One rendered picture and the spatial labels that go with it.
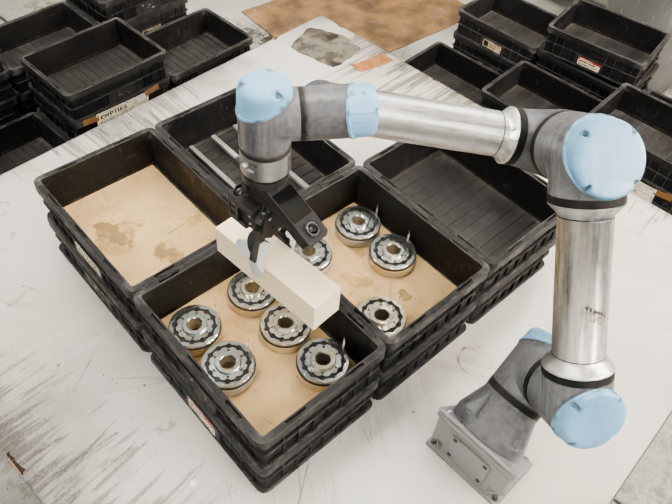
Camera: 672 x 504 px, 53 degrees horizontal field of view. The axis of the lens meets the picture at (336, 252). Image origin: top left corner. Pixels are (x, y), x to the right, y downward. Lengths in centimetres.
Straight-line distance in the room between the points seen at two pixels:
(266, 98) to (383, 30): 296
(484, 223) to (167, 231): 73
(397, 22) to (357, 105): 299
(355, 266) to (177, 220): 42
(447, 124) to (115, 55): 183
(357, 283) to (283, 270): 37
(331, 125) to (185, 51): 203
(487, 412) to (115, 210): 93
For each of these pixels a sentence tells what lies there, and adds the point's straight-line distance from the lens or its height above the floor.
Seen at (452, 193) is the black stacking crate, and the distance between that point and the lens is 169.
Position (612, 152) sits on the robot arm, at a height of 137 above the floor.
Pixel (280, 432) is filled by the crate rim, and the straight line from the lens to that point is 116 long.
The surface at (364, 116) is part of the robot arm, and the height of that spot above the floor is 140.
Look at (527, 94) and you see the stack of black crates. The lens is 289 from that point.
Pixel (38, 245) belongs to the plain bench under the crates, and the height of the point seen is 70.
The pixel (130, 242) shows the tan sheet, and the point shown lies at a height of 83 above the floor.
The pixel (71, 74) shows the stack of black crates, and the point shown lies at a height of 49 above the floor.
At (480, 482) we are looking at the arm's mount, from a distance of 139.
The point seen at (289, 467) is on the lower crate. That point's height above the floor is 72.
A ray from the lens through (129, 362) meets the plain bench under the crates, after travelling 153.
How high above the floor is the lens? 198
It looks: 49 degrees down
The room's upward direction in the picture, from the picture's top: 6 degrees clockwise
